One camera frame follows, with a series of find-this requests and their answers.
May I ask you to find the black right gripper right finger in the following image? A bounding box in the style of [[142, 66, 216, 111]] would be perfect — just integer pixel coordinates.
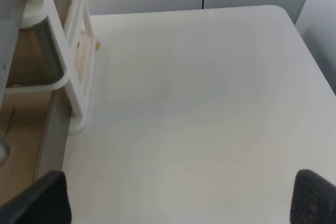
[[290, 169, 335, 224]]

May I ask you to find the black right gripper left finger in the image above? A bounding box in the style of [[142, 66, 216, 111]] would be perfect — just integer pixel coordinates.
[[1, 170, 72, 223]]

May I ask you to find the smoky transparent drawer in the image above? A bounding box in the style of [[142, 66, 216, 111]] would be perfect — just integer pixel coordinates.
[[1, 18, 68, 95], [1, 89, 72, 205]]

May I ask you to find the smoky transparent lower drawer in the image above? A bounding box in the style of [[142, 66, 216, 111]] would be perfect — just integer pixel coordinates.
[[1, 89, 72, 205]]

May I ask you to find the white plastic drawer cabinet frame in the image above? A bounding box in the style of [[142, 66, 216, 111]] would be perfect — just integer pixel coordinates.
[[20, 0, 97, 135]]

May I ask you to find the smoky transparent upper drawer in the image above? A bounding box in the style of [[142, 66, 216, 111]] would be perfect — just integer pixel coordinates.
[[1, 18, 68, 95]]

